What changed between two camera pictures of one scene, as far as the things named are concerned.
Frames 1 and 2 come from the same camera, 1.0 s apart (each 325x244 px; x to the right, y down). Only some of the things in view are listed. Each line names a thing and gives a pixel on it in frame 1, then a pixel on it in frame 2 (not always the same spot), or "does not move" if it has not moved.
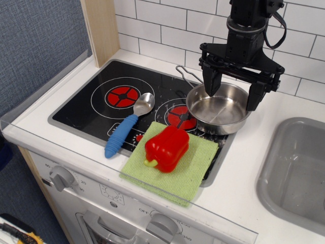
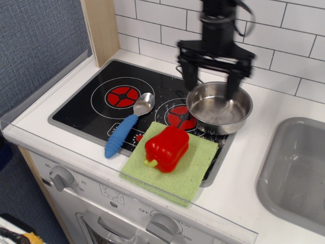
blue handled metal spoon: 142,103 does not move
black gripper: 243,57 -> 217,50
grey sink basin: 291,177 does not move
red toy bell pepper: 167,149 does not move
